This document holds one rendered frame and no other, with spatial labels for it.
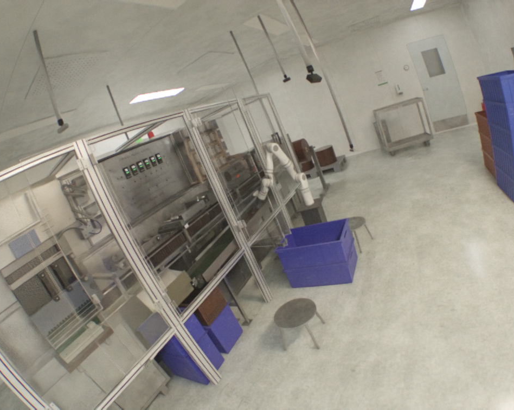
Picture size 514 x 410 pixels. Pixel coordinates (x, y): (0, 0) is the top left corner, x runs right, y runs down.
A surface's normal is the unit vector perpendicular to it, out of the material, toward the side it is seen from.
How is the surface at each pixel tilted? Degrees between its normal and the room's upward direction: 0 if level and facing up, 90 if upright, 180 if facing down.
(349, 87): 90
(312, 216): 90
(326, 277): 90
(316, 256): 90
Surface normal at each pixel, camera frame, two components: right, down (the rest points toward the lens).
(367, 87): -0.43, 0.41
